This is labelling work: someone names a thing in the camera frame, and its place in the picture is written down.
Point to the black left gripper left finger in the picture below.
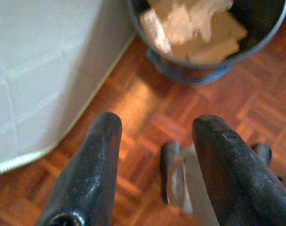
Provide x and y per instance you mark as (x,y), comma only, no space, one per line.
(91,169)

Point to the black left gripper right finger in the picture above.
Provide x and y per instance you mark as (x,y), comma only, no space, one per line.
(234,176)

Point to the brown cardboard scraps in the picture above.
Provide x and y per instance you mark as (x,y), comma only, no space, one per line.
(204,47)

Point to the black round trash bin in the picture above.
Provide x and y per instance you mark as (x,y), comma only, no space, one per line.
(180,73)

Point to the white quilted mattress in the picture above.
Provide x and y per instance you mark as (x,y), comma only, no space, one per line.
(39,70)

